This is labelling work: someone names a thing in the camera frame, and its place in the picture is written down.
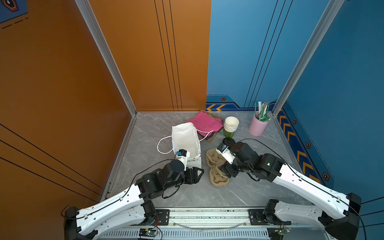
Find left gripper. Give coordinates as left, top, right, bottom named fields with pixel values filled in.
left=164, top=166, right=205, bottom=192

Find beige pulp cup carrier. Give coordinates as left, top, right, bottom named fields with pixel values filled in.
left=206, top=149, right=230, bottom=187

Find white paper gift bag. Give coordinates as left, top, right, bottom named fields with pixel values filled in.
left=157, top=123, right=214, bottom=168

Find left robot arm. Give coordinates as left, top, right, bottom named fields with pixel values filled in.
left=63, top=159, right=204, bottom=240

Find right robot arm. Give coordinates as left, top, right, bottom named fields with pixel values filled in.
left=216, top=138, right=361, bottom=240

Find stack of black lids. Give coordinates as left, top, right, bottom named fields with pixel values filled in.
left=222, top=137, right=236, bottom=148

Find pink straw holder cup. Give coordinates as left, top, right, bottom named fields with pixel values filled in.
left=249, top=116, right=269, bottom=137

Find stack of paper cups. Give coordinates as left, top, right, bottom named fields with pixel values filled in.
left=224, top=116, right=240, bottom=138

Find brown cardboard napkin holder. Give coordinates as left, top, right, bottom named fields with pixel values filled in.
left=200, top=110, right=225, bottom=143

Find dark grey napkin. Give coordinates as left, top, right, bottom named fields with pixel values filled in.
left=196, top=124, right=223, bottom=139

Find pink napkin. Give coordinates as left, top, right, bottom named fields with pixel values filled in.
left=187, top=111, right=222, bottom=127

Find bundle of wrapped straws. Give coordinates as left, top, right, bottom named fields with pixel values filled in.
left=255, top=101, right=270, bottom=122

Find green circuit board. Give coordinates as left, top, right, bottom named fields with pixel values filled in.
left=138, top=229, right=159, bottom=240

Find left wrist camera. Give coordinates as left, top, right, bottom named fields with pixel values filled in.
left=176, top=149, right=190, bottom=171

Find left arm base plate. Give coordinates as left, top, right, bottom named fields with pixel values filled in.
left=136, top=209, right=170, bottom=226

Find aluminium front rail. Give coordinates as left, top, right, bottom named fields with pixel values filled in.
left=97, top=207, right=333, bottom=240

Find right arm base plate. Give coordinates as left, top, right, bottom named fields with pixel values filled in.
left=248, top=209, right=292, bottom=226

